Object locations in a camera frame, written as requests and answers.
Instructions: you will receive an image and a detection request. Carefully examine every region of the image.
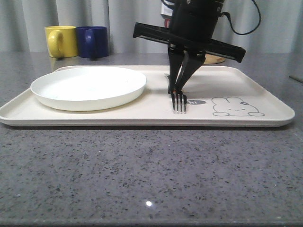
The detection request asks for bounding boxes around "cream rectangular tray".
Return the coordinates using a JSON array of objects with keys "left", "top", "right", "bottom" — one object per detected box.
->
[{"left": 0, "top": 66, "right": 295, "bottom": 127}]

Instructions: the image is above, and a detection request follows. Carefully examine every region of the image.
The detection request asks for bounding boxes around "silver metal fork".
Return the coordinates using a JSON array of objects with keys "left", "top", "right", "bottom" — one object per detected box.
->
[{"left": 168, "top": 88, "right": 187, "bottom": 114}]

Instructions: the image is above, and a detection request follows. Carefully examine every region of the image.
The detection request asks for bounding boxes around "white round plate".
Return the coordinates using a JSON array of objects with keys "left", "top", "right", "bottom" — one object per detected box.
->
[{"left": 30, "top": 66, "right": 147, "bottom": 111}]

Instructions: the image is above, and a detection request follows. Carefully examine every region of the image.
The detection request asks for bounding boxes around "grey curtain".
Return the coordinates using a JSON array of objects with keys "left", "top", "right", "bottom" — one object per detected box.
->
[{"left": 0, "top": 0, "right": 303, "bottom": 53}]

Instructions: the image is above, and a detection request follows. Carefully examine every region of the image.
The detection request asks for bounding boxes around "black cable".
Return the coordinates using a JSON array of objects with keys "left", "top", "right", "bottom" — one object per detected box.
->
[{"left": 220, "top": 0, "right": 262, "bottom": 35}]

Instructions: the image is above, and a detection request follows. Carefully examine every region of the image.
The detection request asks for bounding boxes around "wooden mug tree stand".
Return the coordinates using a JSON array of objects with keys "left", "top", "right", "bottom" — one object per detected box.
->
[{"left": 204, "top": 54, "right": 226, "bottom": 65}]

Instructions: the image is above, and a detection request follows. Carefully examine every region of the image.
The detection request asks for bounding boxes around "red mug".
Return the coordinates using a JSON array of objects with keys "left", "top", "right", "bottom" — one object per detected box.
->
[{"left": 164, "top": 18, "right": 171, "bottom": 28}]

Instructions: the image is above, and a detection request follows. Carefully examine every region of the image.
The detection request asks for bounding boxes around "dark blue mug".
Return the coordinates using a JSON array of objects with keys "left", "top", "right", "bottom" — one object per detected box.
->
[{"left": 76, "top": 26, "right": 109, "bottom": 58}]

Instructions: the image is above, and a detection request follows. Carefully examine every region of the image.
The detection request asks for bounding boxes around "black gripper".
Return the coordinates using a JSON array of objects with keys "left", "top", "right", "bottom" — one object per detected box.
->
[{"left": 133, "top": 0, "right": 246, "bottom": 93}]

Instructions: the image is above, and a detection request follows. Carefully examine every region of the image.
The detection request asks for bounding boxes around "yellow mug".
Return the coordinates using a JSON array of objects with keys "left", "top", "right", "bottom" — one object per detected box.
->
[{"left": 45, "top": 26, "right": 78, "bottom": 59}]

